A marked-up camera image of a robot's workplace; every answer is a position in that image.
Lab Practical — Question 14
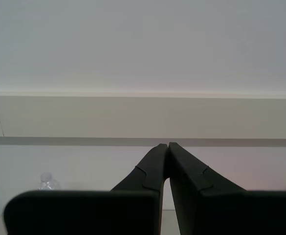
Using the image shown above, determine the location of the clear plastic water bottle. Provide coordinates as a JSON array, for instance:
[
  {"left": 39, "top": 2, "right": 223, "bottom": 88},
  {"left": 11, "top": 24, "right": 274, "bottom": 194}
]
[{"left": 38, "top": 172, "right": 62, "bottom": 191}]

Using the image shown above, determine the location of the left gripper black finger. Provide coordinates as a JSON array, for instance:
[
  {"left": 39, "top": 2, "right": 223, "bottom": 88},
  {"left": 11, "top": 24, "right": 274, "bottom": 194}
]
[
  {"left": 168, "top": 141, "right": 286, "bottom": 235},
  {"left": 3, "top": 143, "right": 168, "bottom": 235}
]

